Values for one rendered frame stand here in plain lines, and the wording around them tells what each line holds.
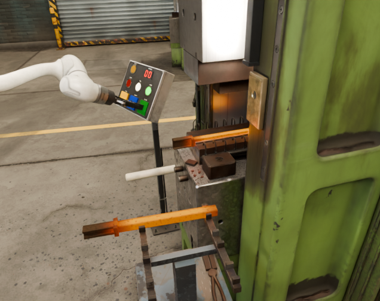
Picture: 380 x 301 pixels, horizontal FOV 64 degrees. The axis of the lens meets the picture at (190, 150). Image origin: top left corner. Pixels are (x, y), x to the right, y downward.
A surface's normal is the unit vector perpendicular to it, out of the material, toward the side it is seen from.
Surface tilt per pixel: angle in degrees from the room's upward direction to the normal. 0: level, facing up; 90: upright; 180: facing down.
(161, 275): 0
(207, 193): 90
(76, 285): 0
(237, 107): 90
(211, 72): 90
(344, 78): 89
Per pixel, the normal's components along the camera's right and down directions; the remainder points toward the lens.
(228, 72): 0.29, 0.47
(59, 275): -0.03, -0.86
